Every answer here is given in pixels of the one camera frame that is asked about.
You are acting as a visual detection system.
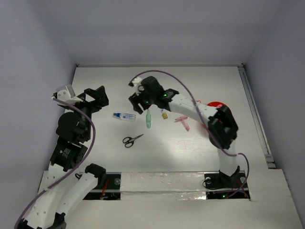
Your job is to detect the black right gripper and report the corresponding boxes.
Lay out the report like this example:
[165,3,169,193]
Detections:
[129,87,156,115]

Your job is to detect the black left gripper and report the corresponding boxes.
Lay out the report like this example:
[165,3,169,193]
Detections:
[67,85,109,139]

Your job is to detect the small yellow eraser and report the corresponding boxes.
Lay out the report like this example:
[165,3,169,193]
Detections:
[162,113,168,119]

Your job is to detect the blue white glue bottle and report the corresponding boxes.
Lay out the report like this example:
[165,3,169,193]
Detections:
[112,113,136,122]

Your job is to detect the black scissors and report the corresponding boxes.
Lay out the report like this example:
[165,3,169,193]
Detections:
[122,134,143,148]

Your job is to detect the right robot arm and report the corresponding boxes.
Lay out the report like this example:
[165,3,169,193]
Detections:
[129,76,238,187]

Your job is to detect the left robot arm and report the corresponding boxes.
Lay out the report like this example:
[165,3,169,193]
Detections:
[14,84,109,229]

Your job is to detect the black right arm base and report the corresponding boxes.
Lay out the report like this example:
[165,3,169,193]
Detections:
[202,166,246,190]

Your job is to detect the green translucent pen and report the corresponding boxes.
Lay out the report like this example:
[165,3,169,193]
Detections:
[146,109,152,129]

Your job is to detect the pink translucent pen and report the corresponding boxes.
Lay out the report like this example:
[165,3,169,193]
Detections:
[175,115,190,131]

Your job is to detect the orange round divided container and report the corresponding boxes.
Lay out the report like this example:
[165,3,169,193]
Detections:
[203,101,227,120]

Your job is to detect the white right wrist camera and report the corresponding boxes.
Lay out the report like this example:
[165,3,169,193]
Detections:
[128,77,142,93]

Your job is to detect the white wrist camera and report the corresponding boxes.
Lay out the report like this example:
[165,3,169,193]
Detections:
[128,77,142,93]
[52,84,83,105]

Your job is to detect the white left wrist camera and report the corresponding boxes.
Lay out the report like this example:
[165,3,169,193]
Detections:
[52,84,83,105]

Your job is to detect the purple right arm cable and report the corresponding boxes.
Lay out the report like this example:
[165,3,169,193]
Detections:
[130,70,250,198]

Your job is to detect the aluminium table edge rail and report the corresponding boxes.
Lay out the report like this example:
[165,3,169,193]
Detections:
[237,64,277,169]

